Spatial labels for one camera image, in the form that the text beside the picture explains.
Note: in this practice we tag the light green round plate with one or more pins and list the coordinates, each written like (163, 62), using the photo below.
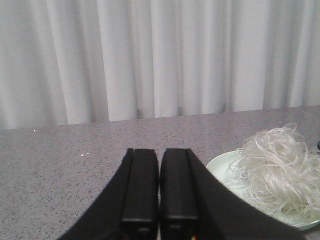
(219, 167)

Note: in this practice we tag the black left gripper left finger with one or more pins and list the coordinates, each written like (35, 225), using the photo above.
(127, 208)

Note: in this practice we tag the white pleated curtain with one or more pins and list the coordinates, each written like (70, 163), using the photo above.
(81, 61)

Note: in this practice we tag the white vermicelli noodle bundle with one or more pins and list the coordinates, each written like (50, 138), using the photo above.
(275, 172)

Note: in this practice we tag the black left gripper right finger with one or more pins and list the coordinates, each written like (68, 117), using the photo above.
(194, 204)

